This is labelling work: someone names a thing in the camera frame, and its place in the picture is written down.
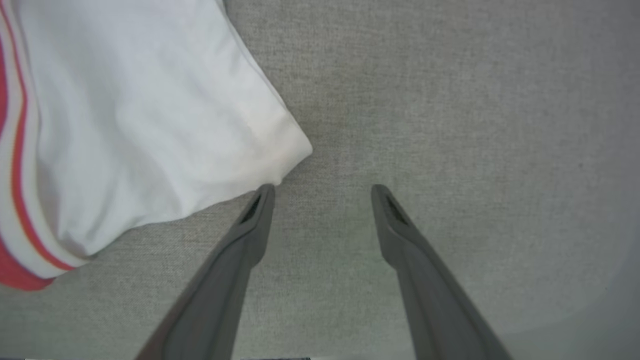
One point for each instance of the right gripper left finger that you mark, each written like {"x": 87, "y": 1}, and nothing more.
{"x": 220, "y": 300}

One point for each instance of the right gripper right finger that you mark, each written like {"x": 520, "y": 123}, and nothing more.
{"x": 435, "y": 300}

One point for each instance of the red basketball jersey white trim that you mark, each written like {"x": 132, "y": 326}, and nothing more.
{"x": 130, "y": 115}

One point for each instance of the grey fabric sofa seat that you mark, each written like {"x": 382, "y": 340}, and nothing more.
{"x": 450, "y": 125}

